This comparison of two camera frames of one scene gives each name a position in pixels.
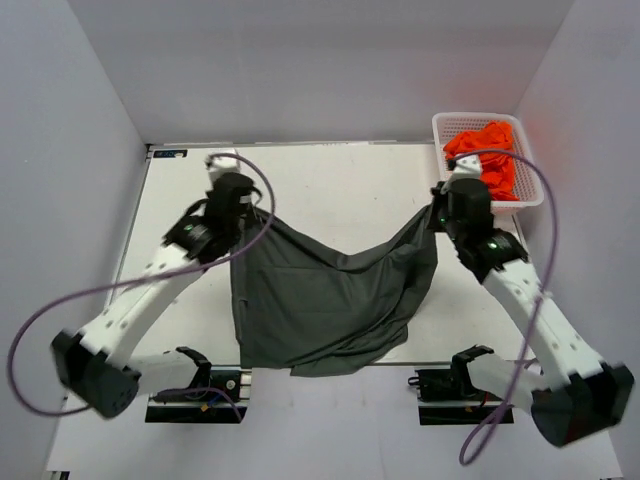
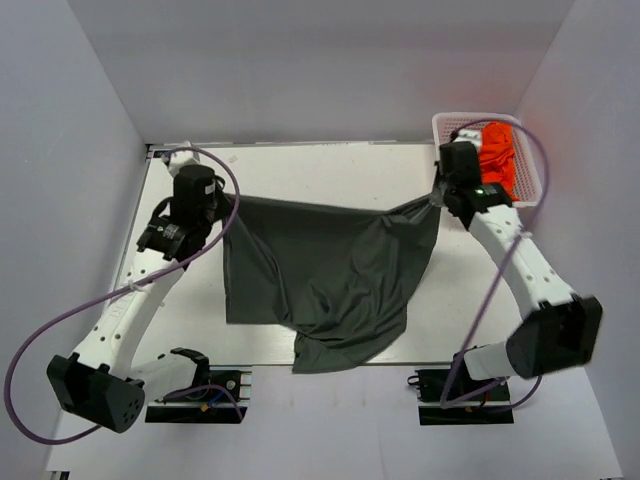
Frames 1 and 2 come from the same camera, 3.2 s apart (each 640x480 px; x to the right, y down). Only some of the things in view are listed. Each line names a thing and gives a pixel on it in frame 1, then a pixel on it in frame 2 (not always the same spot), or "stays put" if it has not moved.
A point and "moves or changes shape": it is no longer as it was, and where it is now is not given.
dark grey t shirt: x=315 y=311 moves or changes shape
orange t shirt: x=496 y=168 stays put
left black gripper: x=245 y=212 to x=214 y=203
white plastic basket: x=525 y=176 stays put
